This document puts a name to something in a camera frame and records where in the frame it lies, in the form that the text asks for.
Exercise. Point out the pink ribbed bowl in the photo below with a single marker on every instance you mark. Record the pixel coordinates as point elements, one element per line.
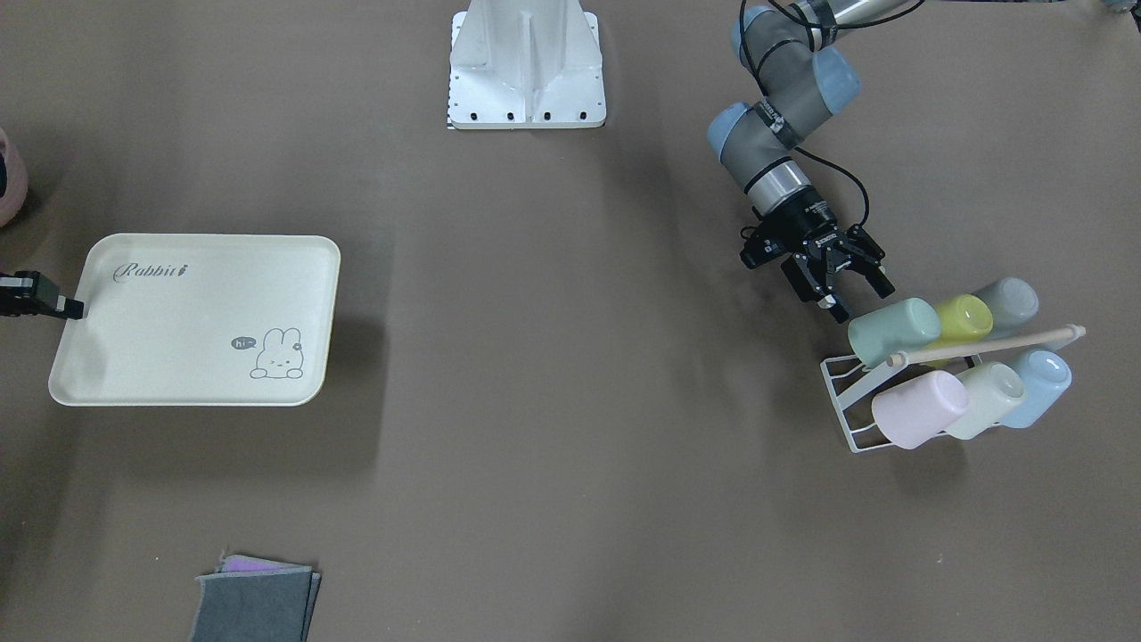
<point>14,180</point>

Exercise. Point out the pink cup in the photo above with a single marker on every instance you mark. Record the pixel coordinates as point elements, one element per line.
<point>913,412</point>

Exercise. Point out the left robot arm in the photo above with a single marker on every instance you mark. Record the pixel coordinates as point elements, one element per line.
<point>803,80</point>

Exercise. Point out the yellow cup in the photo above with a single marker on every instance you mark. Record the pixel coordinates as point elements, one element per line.
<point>964,319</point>

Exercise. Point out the grey folded cloth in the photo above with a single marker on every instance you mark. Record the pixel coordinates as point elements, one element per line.
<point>248,598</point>

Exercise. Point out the white wire cup rack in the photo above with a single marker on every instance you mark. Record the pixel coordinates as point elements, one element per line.
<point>851,386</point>

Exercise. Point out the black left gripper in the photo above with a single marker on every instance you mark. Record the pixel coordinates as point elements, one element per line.
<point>809,218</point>

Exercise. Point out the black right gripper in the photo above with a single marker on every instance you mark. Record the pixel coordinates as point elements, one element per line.
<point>28,294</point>

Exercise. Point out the pale cream cup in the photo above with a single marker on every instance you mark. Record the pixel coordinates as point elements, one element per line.
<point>994,390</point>

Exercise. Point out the grey cup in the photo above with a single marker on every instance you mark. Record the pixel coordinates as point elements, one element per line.
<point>1012,303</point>

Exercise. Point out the light blue cup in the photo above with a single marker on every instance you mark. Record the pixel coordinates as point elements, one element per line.
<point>1045,377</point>

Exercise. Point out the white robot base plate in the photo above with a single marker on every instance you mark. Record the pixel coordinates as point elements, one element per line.
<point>525,65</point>

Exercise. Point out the green cup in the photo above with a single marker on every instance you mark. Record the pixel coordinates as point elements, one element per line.
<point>906,325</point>

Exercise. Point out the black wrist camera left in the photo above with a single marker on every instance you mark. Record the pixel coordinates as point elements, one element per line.
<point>759,246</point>

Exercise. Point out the cream rabbit tray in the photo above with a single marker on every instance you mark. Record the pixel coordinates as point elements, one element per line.
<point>200,321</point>

